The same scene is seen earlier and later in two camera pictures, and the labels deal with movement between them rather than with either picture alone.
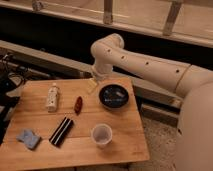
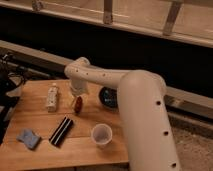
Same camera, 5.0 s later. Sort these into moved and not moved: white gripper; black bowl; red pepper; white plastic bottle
Moved: white gripper
Not moved: white plastic bottle; black bowl; red pepper
